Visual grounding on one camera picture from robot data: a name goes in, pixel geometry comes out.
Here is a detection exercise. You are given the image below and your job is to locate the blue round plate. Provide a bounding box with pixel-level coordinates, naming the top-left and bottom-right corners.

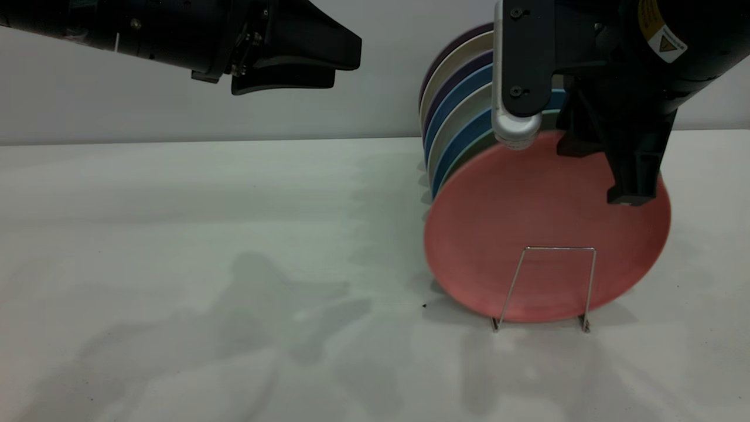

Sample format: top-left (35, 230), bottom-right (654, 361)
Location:
top-left (432, 88), bottom-right (566, 200)
top-left (423, 63), bottom-right (495, 165)

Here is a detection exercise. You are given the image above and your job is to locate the dark maroon round plate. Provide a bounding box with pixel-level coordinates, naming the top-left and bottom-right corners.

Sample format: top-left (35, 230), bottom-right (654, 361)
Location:
top-left (419, 22), bottom-right (495, 106)

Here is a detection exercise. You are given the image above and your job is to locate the green round plate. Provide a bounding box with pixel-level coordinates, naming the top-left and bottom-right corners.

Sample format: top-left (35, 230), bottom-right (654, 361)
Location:
top-left (437, 108), bottom-right (566, 197)

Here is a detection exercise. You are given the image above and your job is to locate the purple round plate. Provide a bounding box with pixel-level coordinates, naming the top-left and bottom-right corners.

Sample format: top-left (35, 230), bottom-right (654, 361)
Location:
top-left (422, 50), bottom-right (495, 138)

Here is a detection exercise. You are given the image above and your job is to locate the metal wire plate rack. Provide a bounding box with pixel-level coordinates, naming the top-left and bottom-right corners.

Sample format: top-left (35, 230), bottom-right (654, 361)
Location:
top-left (491, 246), bottom-right (597, 333)

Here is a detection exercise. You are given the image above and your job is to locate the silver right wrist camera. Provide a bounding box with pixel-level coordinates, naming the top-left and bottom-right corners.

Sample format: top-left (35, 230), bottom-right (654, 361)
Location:
top-left (491, 0), bottom-right (543, 150)

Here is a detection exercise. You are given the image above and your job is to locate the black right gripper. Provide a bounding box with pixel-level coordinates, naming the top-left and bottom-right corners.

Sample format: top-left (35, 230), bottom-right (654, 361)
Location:
top-left (554, 0), bottom-right (750, 206)

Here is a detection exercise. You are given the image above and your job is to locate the beige round plate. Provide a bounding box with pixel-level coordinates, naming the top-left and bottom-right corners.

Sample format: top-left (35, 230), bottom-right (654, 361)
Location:
top-left (427, 73), bottom-right (566, 185)
top-left (419, 30), bottom-right (495, 127)

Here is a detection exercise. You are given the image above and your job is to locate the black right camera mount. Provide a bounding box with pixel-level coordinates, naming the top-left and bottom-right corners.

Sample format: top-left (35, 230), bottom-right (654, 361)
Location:
top-left (503, 0), bottom-right (554, 118)

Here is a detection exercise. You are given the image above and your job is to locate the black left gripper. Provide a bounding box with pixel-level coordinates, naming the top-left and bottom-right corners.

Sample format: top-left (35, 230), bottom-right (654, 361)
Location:
top-left (117, 0), bottom-right (362, 96)

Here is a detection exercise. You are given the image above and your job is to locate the pink round plate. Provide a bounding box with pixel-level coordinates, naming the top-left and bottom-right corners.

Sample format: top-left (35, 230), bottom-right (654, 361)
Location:
top-left (424, 130), bottom-right (671, 323)

